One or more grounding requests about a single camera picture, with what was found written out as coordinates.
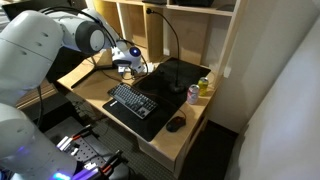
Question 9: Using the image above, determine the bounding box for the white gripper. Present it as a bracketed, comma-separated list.
[113, 60, 144, 73]

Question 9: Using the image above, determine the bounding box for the white paper sheet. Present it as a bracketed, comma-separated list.
[146, 65, 154, 74]

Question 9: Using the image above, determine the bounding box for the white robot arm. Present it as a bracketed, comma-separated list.
[0, 6, 143, 180]

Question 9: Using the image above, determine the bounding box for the black monitor stand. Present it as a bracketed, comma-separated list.
[71, 57, 116, 89]

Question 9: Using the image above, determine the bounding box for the wooden desk with shelves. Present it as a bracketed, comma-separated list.
[58, 0, 248, 176]

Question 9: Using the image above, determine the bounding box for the black mechanical keyboard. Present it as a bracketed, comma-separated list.
[108, 83, 158, 119]

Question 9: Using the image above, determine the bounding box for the black desk mat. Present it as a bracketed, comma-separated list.
[103, 58, 210, 141]

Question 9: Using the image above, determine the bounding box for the black gooseneck microphone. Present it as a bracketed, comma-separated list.
[145, 8, 186, 94]

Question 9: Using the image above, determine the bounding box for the black computer monitor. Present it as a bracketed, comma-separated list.
[1, 0, 89, 82]

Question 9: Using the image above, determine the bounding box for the pink soda can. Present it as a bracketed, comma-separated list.
[187, 84, 199, 104]

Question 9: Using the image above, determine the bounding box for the red black clamp rear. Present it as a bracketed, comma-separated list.
[72, 125, 97, 140]

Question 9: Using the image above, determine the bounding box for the red black clamp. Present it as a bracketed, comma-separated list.
[72, 125, 97, 140]
[99, 150, 126, 174]

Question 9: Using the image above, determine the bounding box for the black computer mouse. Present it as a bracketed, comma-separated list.
[166, 116, 186, 132]

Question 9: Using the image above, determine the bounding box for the yellow green soda can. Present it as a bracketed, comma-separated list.
[198, 77, 209, 96]

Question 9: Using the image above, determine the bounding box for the red black clamp front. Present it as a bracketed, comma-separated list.
[99, 150, 126, 174]

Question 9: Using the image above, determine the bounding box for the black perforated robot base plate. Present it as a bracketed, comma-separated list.
[43, 116, 134, 180]

